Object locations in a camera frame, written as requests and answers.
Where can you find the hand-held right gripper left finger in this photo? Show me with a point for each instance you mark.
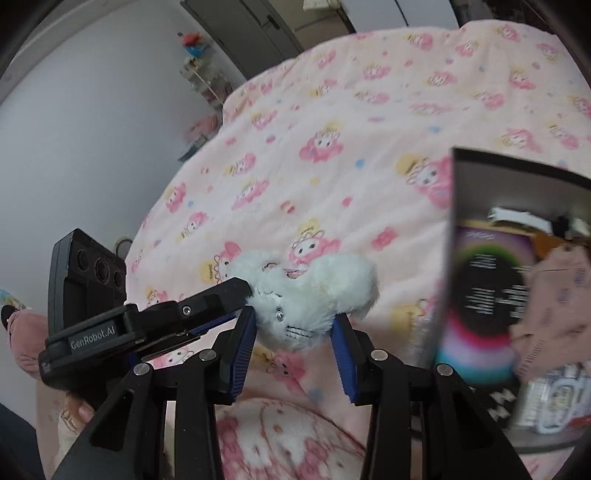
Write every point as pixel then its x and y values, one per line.
pixel 238 360

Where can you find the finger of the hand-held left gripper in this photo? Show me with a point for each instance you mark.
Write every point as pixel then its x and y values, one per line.
pixel 203 304

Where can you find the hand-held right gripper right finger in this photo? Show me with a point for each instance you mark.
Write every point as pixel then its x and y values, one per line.
pixel 345 364

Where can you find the white fluffy plush hair clip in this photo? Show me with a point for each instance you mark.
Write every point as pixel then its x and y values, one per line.
pixel 295 295

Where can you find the beige purple printed cloth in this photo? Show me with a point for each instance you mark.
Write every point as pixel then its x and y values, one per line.
pixel 554 304

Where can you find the white smartwatch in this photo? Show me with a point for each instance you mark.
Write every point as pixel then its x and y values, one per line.
pixel 519 218

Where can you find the black storage box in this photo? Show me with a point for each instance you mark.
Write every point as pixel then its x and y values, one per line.
pixel 508 184

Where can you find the person's left hand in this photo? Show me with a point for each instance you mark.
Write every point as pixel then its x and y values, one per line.
pixel 85 413

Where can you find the pink fluffy slipper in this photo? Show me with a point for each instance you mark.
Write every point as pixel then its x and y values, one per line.
pixel 27 341

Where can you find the dark cloth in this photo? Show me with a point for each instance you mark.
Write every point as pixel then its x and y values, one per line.
pixel 18 447

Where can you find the clear plastic sewing kit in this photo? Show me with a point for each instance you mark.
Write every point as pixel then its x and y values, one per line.
pixel 554 397

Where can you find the pink cartoon printed blanket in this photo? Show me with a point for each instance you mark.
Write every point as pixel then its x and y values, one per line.
pixel 360 138

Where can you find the small shelf with toys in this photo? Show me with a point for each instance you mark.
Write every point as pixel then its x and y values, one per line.
pixel 205 74

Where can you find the dark grey wardrobe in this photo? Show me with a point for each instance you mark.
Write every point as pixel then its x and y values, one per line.
pixel 249 32

